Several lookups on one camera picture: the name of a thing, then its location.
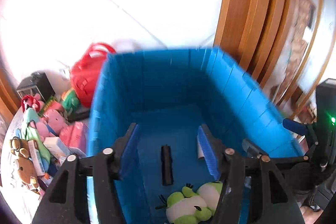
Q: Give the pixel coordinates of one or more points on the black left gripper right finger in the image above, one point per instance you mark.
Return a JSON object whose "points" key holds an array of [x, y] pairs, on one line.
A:
{"points": [[272, 200]]}

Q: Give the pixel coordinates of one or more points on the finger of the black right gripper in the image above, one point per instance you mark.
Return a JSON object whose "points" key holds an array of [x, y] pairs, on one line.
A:
{"points": [[295, 127]]}

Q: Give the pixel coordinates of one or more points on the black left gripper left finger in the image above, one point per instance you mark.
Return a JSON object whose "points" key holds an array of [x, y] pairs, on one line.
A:
{"points": [[66, 199]]}

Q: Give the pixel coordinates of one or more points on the black cylinder roll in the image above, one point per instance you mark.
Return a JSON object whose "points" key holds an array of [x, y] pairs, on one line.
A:
{"points": [[167, 166]]}

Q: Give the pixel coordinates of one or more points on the small rilakkuma bear plush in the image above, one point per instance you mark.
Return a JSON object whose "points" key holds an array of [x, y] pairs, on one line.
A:
{"points": [[23, 165]]}

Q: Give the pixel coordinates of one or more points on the green frog plush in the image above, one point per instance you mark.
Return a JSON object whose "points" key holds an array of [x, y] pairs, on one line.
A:
{"points": [[188, 206]]}

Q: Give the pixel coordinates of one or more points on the white medicine box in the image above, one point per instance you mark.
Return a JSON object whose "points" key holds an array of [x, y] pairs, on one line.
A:
{"points": [[56, 147]]}

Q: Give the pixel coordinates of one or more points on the pink pig plush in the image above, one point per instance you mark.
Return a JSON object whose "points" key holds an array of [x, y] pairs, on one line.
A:
{"points": [[51, 124]]}

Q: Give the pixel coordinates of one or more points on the green cloth bib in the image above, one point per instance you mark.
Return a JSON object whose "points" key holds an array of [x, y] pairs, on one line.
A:
{"points": [[29, 132]]}

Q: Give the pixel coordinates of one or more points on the black small cabinet box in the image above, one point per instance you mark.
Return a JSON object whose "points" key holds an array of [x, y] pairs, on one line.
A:
{"points": [[36, 83]]}

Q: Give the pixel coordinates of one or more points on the blue plastic storage crate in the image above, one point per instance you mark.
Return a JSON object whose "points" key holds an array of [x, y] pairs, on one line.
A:
{"points": [[169, 95]]}

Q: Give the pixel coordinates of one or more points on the red plastic toy case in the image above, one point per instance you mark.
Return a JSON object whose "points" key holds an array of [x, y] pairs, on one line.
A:
{"points": [[85, 72]]}

